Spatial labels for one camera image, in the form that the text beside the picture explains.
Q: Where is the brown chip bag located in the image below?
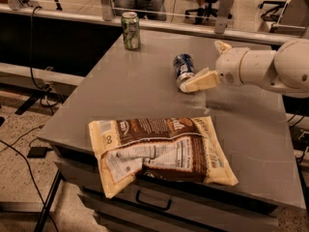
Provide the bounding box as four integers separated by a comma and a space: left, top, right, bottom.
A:
89, 116, 238, 198

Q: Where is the black floor cable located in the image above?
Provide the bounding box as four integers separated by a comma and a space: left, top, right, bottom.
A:
0, 125, 60, 232

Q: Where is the black office chair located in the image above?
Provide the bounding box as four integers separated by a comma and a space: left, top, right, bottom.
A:
184, 0, 218, 24
258, 1, 286, 22

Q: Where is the black hanging cable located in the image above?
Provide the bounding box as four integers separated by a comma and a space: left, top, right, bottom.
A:
29, 5, 62, 108

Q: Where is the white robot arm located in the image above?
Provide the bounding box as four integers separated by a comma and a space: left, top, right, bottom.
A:
180, 39, 309, 98

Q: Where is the black power adapter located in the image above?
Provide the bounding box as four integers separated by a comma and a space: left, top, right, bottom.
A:
27, 147, 48, 159

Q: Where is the blue pepsi can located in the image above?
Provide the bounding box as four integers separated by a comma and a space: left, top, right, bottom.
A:
173, 53, 196, 87

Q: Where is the metal railing frame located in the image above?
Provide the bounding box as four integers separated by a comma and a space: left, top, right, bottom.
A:
0, 0, 300, 46

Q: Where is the black drawer handle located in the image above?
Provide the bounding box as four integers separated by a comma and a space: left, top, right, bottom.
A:
135, 189, 172, 212

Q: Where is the green soda can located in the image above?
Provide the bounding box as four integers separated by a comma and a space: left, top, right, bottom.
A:
121, 12, 140, 50

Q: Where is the grey drawer cabinet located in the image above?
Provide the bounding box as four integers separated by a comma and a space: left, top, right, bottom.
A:
39, 30, 306, 232

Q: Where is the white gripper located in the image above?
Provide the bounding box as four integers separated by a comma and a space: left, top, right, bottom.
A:
180, 41, 249, 93

